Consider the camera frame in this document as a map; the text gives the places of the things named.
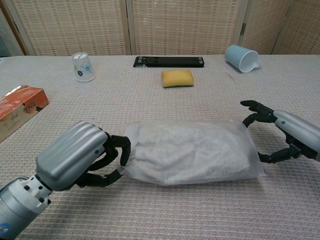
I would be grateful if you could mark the orange tissue box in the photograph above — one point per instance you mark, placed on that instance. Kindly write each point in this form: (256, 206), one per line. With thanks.
(20, 107)

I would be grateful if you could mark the black folding stand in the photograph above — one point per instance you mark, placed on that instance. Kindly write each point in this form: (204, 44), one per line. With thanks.
(170, 61)

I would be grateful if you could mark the floral paper cup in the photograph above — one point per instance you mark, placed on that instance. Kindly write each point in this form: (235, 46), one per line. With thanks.
(83, 67)

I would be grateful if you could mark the yellow green sponge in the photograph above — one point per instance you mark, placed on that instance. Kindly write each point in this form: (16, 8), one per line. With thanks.
(177, 78)

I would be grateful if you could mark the light blue plastic mug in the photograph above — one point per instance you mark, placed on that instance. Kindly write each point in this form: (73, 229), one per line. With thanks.
(241, 60)

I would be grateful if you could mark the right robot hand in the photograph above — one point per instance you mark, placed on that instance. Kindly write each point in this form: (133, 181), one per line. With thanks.
(295, 130)

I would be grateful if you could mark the woven tablecloth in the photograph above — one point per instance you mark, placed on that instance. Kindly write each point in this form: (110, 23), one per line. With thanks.
(75, 212)

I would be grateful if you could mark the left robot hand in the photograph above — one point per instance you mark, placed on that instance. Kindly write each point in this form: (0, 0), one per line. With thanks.
(72, 152)

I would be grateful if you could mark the white plastic-wrapped cloth package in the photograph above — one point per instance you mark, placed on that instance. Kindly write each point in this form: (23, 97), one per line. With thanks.
(240, 140)

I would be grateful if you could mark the woven folding screen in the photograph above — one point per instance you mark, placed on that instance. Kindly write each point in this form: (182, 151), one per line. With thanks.
(175, 25)

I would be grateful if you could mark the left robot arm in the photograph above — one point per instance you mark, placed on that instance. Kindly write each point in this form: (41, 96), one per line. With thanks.
(17, 200)

